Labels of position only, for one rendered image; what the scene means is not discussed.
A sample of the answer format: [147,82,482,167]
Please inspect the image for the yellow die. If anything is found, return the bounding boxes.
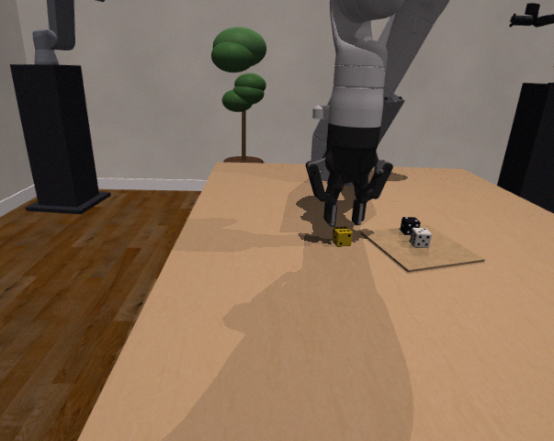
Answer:
[332,226,353,246]

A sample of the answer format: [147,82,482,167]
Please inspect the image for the translucent tan mat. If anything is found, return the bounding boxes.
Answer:
[361,225,485,273]

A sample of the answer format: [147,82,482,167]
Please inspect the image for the white die with black pips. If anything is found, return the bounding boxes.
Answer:
[410,228,432,247]

